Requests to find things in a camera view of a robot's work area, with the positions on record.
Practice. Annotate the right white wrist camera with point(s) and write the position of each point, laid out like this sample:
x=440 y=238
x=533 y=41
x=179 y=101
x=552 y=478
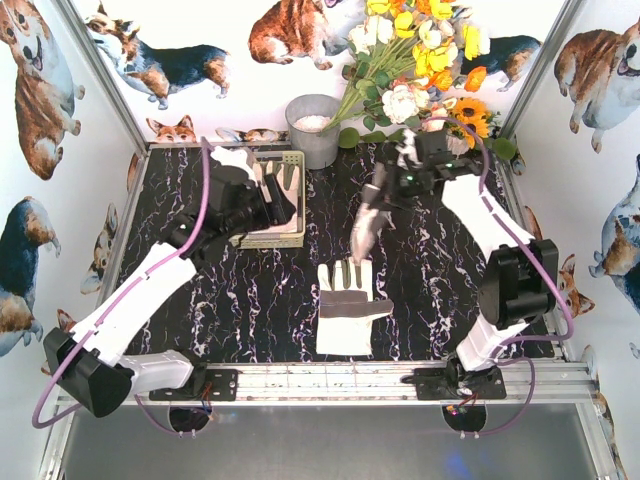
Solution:
x=407 y=152

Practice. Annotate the yellow-green storage basket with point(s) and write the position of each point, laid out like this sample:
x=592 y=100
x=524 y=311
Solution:
x=279 y=240

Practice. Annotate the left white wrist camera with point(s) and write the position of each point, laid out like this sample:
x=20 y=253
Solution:
x=239 y=158

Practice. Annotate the white grey glove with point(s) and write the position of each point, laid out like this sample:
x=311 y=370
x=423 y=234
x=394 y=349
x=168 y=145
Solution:
x=347 y=310
x=373 y=215

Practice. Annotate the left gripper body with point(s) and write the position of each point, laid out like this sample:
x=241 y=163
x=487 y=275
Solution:
x=261 y=201

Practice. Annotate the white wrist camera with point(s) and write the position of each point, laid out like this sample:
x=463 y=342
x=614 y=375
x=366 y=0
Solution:
x=239 y=158
x=407 y=152

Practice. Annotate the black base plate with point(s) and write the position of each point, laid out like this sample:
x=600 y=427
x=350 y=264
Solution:
x=220 y=385
x=435 y=384

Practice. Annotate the artificial flower bouquet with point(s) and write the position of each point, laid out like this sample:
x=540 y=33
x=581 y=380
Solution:
x=418 y=64

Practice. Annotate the aluminium front rail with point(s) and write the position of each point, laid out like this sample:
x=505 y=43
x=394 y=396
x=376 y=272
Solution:
x=379 y=382

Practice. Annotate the grey metal bucket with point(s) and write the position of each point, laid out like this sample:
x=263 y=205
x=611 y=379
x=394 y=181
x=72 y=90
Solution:
x=309 y=117

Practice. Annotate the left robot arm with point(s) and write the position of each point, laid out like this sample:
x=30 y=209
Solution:
x=89 y=361

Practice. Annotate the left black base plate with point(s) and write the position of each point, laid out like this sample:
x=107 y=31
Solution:
x=220 y=385

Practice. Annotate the white work glove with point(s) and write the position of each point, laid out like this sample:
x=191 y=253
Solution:
x=288 y=177

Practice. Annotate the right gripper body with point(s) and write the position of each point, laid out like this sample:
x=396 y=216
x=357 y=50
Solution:
x=382 y=191

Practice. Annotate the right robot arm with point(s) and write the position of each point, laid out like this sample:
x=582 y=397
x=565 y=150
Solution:
x=518 y=284

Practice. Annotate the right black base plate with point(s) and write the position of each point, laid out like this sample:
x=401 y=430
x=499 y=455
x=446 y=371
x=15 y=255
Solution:
x=435 y=384

